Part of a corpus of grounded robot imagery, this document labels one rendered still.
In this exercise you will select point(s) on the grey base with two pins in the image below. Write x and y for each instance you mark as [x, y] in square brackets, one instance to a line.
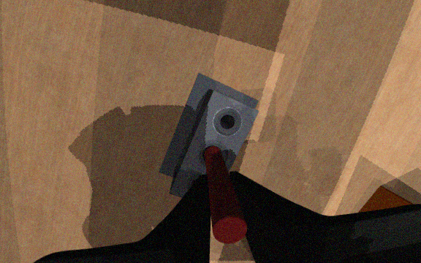
[189, 115]

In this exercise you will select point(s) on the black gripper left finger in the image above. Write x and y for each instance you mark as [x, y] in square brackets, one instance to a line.
[183, 236]

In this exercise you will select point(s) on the dark grey plate with three holes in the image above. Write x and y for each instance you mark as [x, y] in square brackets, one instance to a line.
[222, 122]

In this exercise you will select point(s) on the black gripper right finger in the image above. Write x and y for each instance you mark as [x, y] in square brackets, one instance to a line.
[280, 231]

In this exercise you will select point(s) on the dark red peg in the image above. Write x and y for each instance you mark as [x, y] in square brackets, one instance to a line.
[228, 222]

